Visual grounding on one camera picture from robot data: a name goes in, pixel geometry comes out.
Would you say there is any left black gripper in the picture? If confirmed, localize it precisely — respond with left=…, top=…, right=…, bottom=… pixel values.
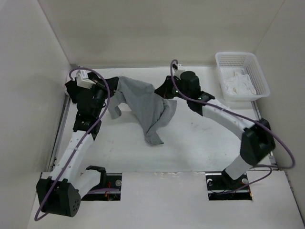
left=88, top=77, right=119, bottom=117

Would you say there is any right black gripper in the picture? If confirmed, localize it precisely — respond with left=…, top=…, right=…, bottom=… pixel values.
left=154, top=76, right=190, bottom=101

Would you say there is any grey tank top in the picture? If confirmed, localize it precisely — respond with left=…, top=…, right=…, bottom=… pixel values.
left=108, top=76, right=177, bottom=146

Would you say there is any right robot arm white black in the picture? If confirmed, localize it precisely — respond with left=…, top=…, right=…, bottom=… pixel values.
left=155, top=71, right=275, bottom=189

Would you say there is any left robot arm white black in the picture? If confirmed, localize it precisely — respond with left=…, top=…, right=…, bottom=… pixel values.
left=34, top=77, right=119, bottom=221

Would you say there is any folded black tank top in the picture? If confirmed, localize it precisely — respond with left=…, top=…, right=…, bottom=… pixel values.
left=65, top=80, right=81, bottom=104

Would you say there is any folded white tank top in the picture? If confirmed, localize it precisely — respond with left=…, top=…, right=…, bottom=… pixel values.
left=64, top=67, right=83, bottom=96

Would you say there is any white tank top in basket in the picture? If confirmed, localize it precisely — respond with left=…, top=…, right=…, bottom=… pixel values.
left=221, top=68, right=256, bottom=96

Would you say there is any white plastic basket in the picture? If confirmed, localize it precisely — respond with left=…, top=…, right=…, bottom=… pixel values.
left=215, top=52, right=270, bottom=102

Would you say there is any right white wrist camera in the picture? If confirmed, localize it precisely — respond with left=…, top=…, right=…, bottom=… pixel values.
left=172, top=62, right=185, bottom=78

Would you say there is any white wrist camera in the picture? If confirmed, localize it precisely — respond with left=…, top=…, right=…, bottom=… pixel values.
left=75, top=70, right=94, bottom=89
left=172, top=62, right=185, bottom=78

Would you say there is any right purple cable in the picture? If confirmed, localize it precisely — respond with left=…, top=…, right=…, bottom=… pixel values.
left=169, top=59, right=295, bottom=191

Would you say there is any purple cable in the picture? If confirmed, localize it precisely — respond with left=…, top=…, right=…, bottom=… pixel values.
left=169, top=59, right=295, bottom=191
left=34, top=68, right=120, bottom=220

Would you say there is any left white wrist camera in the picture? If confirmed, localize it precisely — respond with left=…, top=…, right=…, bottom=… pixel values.
left=75, top=70, right=94, bottom=89

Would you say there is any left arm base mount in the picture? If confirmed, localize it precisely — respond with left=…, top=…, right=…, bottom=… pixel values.
left=81, top=166, right=122, bottom=201

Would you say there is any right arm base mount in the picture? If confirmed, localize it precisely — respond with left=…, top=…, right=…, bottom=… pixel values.
left=205, top=173, right=252, bottom=201

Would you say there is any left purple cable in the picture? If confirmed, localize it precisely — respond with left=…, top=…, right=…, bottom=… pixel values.
left=34, top=68, right=120, bottom=220

